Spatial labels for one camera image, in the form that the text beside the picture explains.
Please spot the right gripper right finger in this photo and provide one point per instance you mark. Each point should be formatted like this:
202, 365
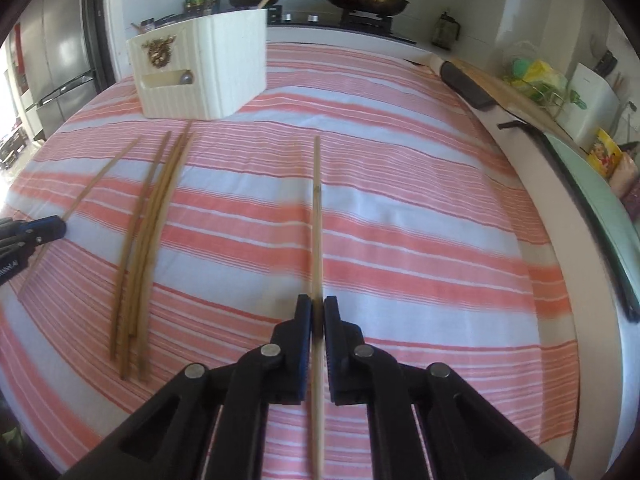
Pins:
425, 423

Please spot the white knife block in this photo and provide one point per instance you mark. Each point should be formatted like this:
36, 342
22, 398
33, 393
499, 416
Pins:
590, 105

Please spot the smooth handle steel spoon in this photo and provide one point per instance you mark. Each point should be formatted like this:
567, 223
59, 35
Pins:
186, 78

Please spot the sauce bottles group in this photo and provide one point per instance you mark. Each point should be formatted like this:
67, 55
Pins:
201, 7

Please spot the pink striped tablecloth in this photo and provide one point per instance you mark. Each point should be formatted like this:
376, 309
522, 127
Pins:
431, 244

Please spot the yellow printed cup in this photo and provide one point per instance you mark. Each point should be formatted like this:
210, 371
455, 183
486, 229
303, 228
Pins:
604, 154

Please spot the grey double door refrigerator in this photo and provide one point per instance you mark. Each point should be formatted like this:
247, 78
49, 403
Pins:
61, 55

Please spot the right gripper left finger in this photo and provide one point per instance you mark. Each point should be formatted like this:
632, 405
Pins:
209, 423

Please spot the wooden cutting board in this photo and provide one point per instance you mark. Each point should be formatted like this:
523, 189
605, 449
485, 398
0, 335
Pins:
513, 101

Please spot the cream utensil holder box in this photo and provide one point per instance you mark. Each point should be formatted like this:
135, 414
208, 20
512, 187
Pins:
225, 52

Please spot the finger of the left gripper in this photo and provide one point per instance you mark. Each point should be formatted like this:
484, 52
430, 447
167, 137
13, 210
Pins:
45, 229

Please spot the bag of sponges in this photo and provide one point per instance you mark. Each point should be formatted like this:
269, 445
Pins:
526, 71

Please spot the black gas stove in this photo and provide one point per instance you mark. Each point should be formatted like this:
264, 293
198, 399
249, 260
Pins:
361, 23

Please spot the dark glass kettle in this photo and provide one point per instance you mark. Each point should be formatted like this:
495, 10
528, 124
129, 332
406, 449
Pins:
446, 32

